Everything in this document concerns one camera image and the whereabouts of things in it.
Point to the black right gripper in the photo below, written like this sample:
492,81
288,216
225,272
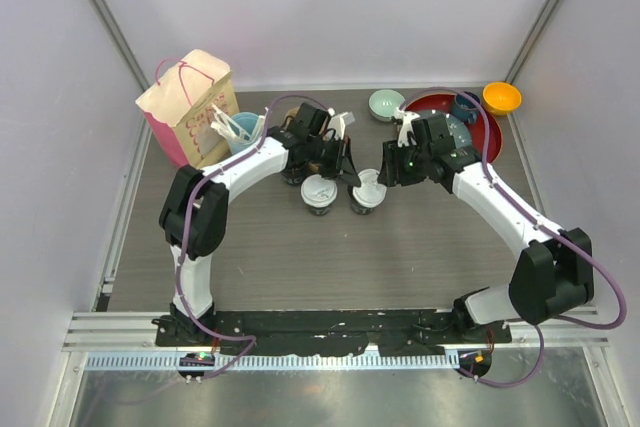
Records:
392,172

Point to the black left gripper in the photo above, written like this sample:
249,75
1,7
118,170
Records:
349,174

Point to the single white cup lid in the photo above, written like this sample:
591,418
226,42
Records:
316,187

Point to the black paper coffee cup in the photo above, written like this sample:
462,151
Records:
364,205

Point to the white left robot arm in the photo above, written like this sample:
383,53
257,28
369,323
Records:
194,215

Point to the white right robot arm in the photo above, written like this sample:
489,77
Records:
549,278

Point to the brown cardboard cup carrier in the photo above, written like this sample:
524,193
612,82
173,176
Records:
302,134

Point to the dark blue ceramic plate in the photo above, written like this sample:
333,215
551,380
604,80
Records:
456,127

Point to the red round tray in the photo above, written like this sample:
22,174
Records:
443,102

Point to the dark blue ceramic mug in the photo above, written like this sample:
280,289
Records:
464,107

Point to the mint green ceramic bowl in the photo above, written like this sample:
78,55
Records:
383,103

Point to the orange bowl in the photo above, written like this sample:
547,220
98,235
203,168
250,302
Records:
501,98

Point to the light blue straw cup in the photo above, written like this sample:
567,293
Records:
247,128

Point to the pink kraft paper bag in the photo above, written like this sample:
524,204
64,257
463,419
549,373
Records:
180,105

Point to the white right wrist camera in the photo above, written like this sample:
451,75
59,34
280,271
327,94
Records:
404,119

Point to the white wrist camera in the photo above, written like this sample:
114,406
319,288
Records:
404,119
336,128

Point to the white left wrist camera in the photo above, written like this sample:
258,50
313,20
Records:
336,128

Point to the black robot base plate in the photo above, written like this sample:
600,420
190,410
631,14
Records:
333,333

